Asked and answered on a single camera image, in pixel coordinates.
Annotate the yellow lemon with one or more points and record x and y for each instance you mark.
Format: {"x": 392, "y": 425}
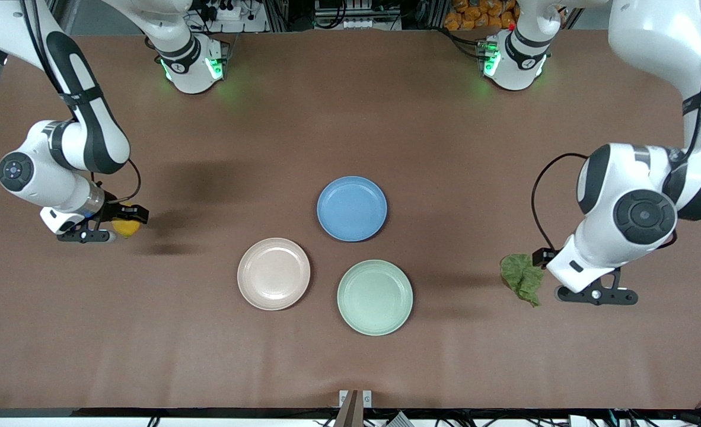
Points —
{"x": 126, "y": 229}

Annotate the white long power strip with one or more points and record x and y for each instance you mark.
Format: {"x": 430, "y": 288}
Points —
{"x": 356, "y": 22}

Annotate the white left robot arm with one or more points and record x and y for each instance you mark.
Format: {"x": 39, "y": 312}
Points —
{"x": 623, "y": 178}

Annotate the pile of orange items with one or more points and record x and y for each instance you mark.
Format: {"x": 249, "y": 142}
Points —
{"x": 481, "y": 15}

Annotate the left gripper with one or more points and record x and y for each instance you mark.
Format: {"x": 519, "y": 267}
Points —
{"x": 544, "y": 257}

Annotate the light green plate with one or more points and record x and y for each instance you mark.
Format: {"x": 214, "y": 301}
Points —
{"x": 375, "y": 298}

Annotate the beige plate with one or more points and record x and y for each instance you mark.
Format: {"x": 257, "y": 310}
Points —
{"x": 273, "y": 274}

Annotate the green lettuce leaf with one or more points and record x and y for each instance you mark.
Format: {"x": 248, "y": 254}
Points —
{"x": 522, "y": 276}

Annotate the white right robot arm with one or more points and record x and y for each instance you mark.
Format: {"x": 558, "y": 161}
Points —
{"x": 42, "y": 172}

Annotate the white power strip with plugs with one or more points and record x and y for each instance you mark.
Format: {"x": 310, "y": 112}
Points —
{"x": 232, "y": 18}

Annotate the blue plate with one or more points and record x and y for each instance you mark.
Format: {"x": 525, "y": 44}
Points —
{"x": 351, "y": 209}

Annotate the white table edge bracket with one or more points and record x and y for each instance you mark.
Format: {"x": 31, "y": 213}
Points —
{"x": 367, "y": 398}

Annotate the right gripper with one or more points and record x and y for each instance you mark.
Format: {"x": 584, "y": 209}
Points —
{"x": 112, "y": 211}

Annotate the grey ribbed box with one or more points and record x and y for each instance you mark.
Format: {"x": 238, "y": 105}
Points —
{"x": 399, "y": 420}

